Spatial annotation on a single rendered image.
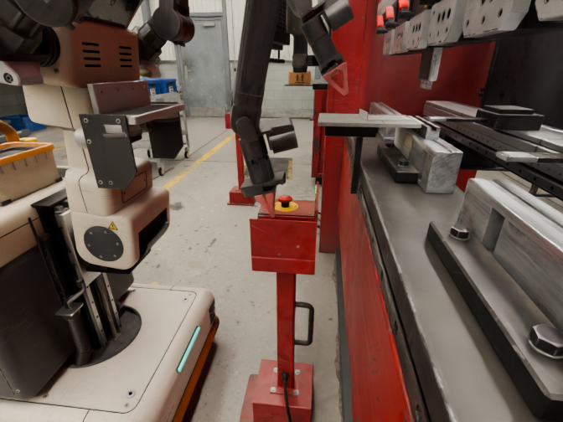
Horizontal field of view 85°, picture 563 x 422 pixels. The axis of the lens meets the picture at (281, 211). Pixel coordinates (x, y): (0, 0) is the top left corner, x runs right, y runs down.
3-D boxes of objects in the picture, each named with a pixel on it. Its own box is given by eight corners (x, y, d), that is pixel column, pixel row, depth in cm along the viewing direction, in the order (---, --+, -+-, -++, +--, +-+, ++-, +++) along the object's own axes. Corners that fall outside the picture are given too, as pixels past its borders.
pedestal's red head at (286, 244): (264, 233, 96) (263, 178, 89) (316, 236, 95) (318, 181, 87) (251, 271, 78) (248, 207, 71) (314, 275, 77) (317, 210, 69)
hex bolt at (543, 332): (521, 333, 29) (526, 321, 28) (552, 336, 28) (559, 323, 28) (539, 357, 26) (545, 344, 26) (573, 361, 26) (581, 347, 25)
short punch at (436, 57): (415, 87, 87) (422, 49, 83) (423, 87, 87) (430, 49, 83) (426, 90, 78) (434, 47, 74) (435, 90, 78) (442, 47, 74)
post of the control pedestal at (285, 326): (279, 374, 112) (278, 246, 89) (293, 375, 112) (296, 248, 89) (276, 388, 107) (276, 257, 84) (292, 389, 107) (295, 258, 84)
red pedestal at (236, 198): (232, 196, 299) (225, 106, 264) (257, 198, 296) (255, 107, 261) (226, 204, 281) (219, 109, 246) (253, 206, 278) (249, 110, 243)
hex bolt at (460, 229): (446, 231, 47) (448, 222, 46) (465, 232, 46) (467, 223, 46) (452, 239, 44) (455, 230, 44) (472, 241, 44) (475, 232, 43)
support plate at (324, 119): (318, 116, 98) (319, 113, 98) (405, 118, 95) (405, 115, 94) (317, 126, 82) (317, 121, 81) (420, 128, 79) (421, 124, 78)
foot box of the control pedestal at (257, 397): (250, 374, 125) (248, 353, 120) (312, 381, 122) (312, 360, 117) (238, 426, 107) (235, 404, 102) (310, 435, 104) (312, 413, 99)
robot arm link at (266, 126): (232, 101, 67) (234, 120, 61) (283, 87, 66) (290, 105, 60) (248, 147, 75) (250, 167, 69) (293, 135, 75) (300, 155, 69)
